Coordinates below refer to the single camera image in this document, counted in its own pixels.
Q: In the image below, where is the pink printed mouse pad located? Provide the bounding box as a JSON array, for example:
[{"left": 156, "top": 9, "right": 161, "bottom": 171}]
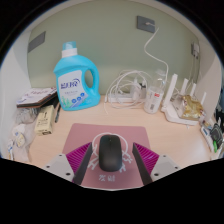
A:
[{"left": 62, "top": 122, "right": 152, "bottom": 190}]

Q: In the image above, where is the small yellow box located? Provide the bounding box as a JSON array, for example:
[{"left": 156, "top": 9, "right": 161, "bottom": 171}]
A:
[{"left": 34, "top": 104, "right": 55, "bottom": 137}]

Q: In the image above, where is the white coiled cable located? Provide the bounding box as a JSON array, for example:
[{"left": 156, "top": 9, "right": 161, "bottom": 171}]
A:
[{"left": 103, "top": 69, "right": 150, "bottom": 115}]

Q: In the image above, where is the white router with antennas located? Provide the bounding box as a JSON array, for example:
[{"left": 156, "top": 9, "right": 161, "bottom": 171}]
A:
[{"left": 160, "top": 73, "right": 208, "bottom": 127}]

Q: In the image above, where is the black pouch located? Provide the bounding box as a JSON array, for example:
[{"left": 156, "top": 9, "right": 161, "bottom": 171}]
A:
[{"left": 210, "top": 123, "right": 224, "bottom": 148}]

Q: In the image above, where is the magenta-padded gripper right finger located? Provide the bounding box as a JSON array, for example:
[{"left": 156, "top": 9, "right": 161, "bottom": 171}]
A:
[{"left": 131, "top": 142, "right": 181, "bottom": 187}]

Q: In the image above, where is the black pen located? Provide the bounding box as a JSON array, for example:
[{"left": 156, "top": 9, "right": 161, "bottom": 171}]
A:
[{"left": 54, "top": 103, "right": 62, "bottom": 124}]

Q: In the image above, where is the small white yellow packet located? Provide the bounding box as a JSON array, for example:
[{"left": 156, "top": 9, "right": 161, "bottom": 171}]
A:
[{"left": 6, "top": 138, "right": 16, "bottom": 158}]

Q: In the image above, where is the blank grey wall plate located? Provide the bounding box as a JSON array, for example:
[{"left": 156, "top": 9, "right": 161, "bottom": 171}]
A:
[{"left": 27, "top": 30, "right": 47, "bottom": 54}]

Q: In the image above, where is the black computer mouse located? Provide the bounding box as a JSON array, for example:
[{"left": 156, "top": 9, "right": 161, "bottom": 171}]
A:
[{"left": 98, "top": 134, "right": 123, "bottom": 173}]

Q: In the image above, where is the grey wall socket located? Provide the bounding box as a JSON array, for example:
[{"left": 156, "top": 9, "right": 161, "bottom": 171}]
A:
[{"left": 136, "top": 15, "right": 156, "bottom": 34}]

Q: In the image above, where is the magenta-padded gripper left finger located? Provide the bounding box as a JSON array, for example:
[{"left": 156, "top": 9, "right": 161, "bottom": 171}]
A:
[{"left": 43, "top": 142, "right": 94, "bottom": 186}]

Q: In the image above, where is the golden foil packet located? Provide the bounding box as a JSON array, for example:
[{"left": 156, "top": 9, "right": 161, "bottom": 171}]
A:
[{"left": 180, "top": 94, "right": 205, "bottom": 121}]

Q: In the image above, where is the white flat device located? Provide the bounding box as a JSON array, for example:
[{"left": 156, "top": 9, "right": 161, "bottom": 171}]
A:
[{"left": 200, "top": 125, "right": 216, "bottom": 153}]

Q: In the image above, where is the clear plastic bag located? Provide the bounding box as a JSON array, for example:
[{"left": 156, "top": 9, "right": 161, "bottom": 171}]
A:
[{"left": 8, "top": 108, "right": 38, "bottom": 162}]

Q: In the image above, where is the white power strip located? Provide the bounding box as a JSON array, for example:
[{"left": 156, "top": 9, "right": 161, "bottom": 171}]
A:
[{"left": 107, "top": 93, "right": 142, "bottom": 104}]

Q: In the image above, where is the dark notebook stack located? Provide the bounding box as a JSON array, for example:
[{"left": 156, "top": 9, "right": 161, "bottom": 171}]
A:
[{"left": 15, "top": 86, "right": 58, "bottom": 109}]

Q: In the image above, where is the blue detergent bottle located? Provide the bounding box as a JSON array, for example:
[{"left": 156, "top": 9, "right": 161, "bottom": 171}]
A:
[{"left": 53, "top": 41, "right": 102, "bottom": 112}]

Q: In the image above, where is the white wall socket cable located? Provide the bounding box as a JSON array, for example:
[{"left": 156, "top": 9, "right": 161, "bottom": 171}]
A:
[{"left": 143, "top": 23, "right": 170, "bottom": 88}]

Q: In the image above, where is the white wall adapter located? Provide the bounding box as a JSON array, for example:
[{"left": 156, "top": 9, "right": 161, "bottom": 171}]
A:
[{"left": 190, "top": 41, "right": 201, "bottom": 60}]

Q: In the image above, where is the green small item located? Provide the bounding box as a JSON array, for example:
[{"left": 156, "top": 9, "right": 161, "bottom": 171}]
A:
[{"left": 212, "top": 139, "right": 219, "bottom": 154}]

